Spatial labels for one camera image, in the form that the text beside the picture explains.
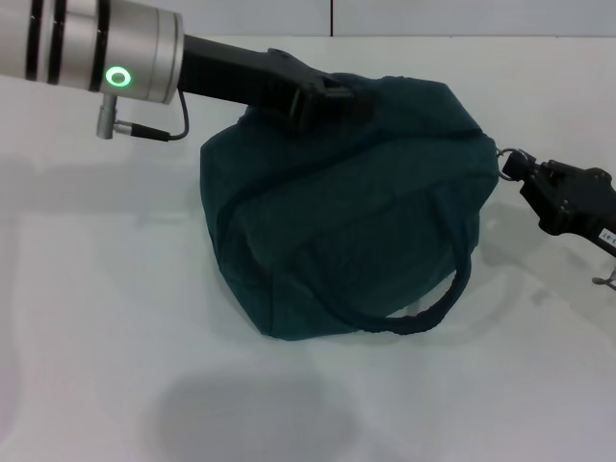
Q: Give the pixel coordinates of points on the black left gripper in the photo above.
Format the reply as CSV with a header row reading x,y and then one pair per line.
x,y
255,82

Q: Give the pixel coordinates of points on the dark teal insulated bag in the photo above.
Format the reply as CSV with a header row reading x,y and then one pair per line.
x,y
346,216

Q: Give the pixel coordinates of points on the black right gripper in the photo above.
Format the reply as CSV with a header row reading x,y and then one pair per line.
x,y
577,202

